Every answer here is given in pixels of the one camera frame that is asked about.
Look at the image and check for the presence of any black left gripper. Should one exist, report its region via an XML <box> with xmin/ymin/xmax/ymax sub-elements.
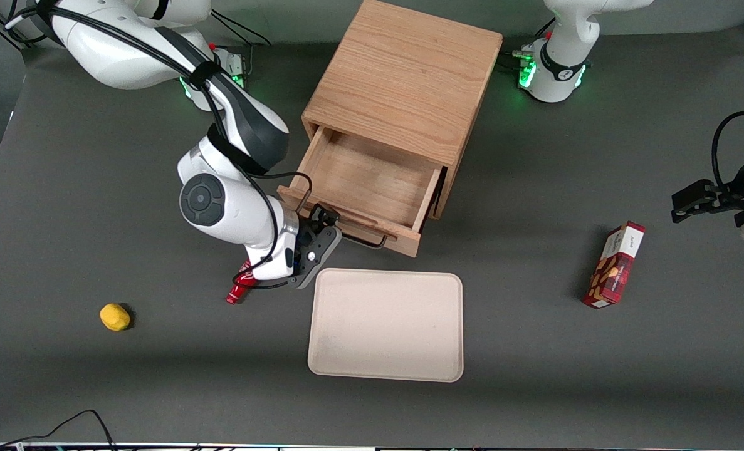
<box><xmin>671</xmin><ymin>150</ymin><xmax>744</xmax><ymax>224</ymax></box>

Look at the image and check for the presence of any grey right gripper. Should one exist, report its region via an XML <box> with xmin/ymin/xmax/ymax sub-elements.
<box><xmin>287</xmin><ymin>205</ymin><xmax>343</xmax><ymax>290</ymax></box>

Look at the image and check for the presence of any red plastic bottle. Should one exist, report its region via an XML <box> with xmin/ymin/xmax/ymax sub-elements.
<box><xmin>226</xmin><ymin>262</ymin><xmax>259</xmax><ymax>306</ymax></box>

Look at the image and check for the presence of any red snack box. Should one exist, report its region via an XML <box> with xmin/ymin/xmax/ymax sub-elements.
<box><xmin>582</xmin><ymin>221</ymin><xmax>647</xmax><ymax>309</ymax></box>

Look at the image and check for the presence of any beige plastic tray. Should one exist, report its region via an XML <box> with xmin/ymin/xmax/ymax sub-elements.
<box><xmin>307</xmin><ymin>268</ymin><xmax>464</xmax><ymax>383</ymax></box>

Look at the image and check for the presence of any wooden drawer cabinet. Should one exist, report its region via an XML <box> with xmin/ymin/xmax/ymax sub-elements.
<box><xmin>301</xmin><ymin>0</ymin><xmax>504</xmax><ymax>220</ymax></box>

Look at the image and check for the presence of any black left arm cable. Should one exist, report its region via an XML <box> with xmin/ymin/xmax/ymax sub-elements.
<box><xmin>711</xmin><ymin>111</ymin><xmax>744</xmax><ymax>189</ymax></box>

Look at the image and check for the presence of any yellow lemon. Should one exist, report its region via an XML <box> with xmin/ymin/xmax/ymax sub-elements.
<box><xmin>100</xmin><ymin>303</ymin><xmax>132</xmax><ymax>332</ymax></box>

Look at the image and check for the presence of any black floor cable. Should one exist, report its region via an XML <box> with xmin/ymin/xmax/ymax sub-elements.
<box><xmin>0</xmin><ymin>409</ymin><xmax>118</xmax><ymax>451</ymax></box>

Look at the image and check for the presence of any wooden drawer with black handle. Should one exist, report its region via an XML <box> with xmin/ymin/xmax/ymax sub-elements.
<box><xmin>276</xmin><ymin>125</ymin><xmax>443</xmax><ymax>258</ymax></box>

